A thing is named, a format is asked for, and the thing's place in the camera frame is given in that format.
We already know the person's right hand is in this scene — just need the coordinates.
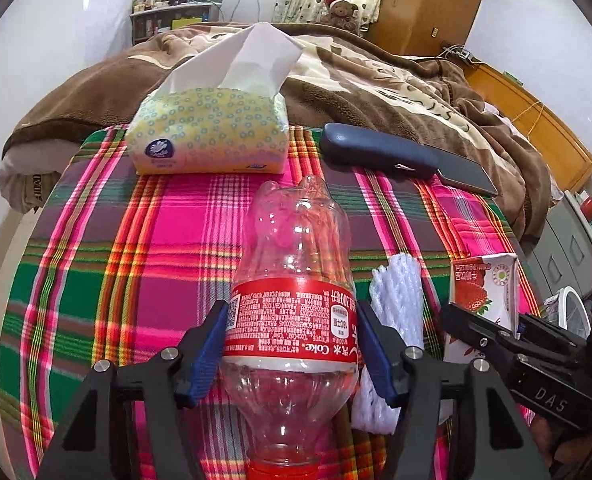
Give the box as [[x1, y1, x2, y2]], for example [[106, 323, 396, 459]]
[[530, 410, 592, 480]]

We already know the white power strip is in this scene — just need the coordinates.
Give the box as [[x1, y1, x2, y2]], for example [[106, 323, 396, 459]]
[[441, 45, 476, 63]]

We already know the brown fleece blanket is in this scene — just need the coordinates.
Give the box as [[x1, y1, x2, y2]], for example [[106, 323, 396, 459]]
[[1, 22, 551, 241]]

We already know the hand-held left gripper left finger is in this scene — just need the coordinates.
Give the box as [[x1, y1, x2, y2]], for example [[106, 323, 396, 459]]
[[36, 300, 229, 480]]

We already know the blue handled knife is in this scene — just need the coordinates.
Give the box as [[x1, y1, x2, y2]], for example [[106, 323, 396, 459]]
[[321, 122, 499, 197]]

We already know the white pillow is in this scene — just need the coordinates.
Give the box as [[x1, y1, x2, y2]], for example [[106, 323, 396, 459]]
[[0, 152, 62, 213]]

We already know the yellow tissue pack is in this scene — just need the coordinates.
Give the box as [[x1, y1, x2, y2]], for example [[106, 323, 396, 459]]
[[126, 22, 305, 176]]

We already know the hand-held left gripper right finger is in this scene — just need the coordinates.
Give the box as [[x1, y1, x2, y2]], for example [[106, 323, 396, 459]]
[[357, 300, 551, 480]]

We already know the small strawberry drink carton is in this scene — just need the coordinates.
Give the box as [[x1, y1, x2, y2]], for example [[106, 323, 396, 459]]
[[443, 253, 520, 366]]

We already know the wooden wardrobe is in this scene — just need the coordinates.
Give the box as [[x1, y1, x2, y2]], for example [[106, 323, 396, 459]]
[[366, 0, 491, 58]]

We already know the grey cabinet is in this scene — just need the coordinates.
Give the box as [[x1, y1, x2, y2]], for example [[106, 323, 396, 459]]
[[526, 192, 592, 306]]

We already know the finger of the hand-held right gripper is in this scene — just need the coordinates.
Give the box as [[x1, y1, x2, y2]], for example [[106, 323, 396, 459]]
[[518, 313, 587, 349], [440, 303, 527, 372]]

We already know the white shelf unit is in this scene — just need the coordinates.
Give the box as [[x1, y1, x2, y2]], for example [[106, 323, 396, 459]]
[[130, 2, 217, 46]]

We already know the white foam fruit net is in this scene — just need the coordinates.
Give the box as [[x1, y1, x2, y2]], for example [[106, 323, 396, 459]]
[[351, 252, 427, 436]]

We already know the orange wooden headboard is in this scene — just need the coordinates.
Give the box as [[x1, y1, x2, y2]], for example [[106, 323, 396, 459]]
[[466, 62, 592, 193]]

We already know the clear plastic bottle red cap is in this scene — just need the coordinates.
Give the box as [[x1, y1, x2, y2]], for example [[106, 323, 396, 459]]
[[219, 175, 361, 480]]

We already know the teddy bear with red hat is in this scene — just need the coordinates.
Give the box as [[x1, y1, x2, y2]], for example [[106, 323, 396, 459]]
[[318, 0, 361, 31]]

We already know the plaid pink green cloth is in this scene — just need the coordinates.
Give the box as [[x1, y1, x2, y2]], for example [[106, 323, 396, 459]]
[[0, 125, 551, 480]]

